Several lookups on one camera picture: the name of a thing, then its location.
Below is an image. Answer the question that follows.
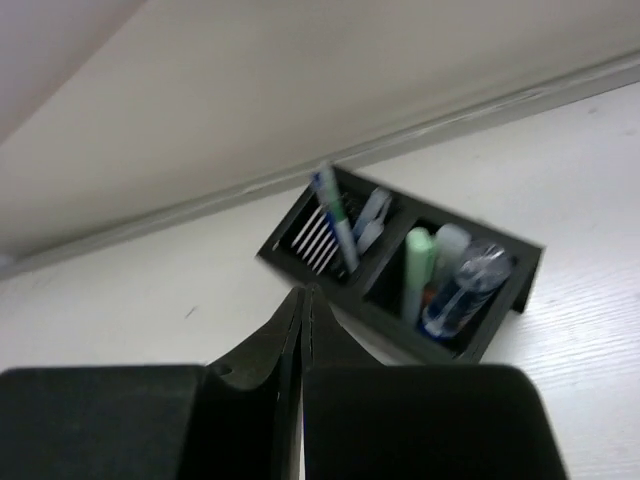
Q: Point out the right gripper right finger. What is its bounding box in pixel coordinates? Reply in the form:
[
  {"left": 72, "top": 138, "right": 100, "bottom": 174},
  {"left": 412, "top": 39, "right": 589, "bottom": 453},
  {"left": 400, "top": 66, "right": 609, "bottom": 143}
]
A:
[{"left": 301, "top": 284, "right": 568, "bottom": 479}]

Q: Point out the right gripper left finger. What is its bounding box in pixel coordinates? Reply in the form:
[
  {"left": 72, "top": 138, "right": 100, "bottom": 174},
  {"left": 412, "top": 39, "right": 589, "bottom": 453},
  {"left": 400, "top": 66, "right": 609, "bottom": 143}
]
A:
[{"left": 1, "top": 287, "right": 305, "bottom": 479}]

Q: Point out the black two-compartment pen holder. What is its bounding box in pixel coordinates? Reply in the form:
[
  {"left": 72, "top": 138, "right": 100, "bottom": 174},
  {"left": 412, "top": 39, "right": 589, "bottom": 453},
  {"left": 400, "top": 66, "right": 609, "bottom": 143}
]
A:
[{"left": 258, "top": 188, "right": 543, "bottom": 363}]

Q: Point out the blue cap glue bottle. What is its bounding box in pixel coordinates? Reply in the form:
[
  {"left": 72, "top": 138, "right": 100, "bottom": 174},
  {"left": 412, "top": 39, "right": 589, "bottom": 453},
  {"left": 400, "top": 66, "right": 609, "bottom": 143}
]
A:
[{"left": 419, "top": 239, "right": 512, "bottom": 340}]

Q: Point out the green clear pen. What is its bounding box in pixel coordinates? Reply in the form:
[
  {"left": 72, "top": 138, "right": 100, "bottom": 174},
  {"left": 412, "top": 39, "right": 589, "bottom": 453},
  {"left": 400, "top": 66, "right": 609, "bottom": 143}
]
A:
[{"left": 334, "top": 196, "right": 359, "bottom": 273}]

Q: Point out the green highlighter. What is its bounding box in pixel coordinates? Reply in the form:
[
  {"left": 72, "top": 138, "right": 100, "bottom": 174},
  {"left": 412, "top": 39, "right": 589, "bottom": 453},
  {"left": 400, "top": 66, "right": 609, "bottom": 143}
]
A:
[{"left": 401, "top": 227, "right": 436, "bottom": 326}]

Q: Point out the light blue gel pen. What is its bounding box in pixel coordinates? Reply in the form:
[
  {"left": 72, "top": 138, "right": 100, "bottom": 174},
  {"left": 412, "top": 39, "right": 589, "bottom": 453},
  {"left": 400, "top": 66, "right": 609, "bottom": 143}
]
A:
[{"left": 352, "top": 187, "right": 391, "bottom": 240}]

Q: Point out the orange cap highlighter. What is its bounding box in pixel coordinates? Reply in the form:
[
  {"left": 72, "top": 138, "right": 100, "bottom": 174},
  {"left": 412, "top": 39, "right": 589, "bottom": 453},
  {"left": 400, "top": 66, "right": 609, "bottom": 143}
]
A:
[{"left": 421, "top": 223, "right": 471, "bottom": 308}]

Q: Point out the dark blue ballpoint pen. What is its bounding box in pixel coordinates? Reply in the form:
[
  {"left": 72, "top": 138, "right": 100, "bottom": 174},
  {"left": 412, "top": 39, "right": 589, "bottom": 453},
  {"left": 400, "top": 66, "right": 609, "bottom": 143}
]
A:
[{"left": 311, "top": 162, "right": 344, "bottom": 223}]

